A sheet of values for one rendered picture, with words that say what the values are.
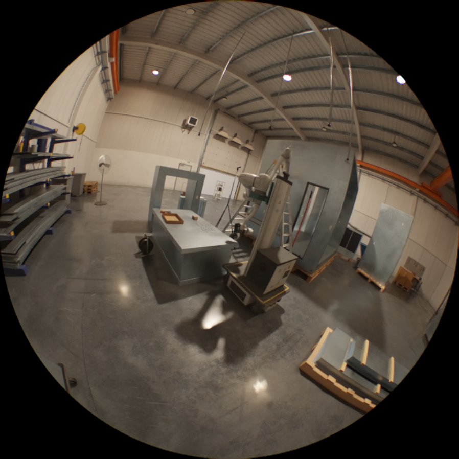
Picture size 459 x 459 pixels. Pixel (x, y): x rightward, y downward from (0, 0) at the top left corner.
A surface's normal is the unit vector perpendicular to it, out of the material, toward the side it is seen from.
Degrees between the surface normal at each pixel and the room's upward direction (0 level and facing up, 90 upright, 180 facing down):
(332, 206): 90
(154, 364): 0
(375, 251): 90
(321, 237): 90
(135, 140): 90
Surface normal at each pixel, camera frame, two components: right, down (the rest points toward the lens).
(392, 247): -0.92, -0.15
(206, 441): 0.26, -0.92
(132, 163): 0.59, 0.40
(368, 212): -0.77, 0.00
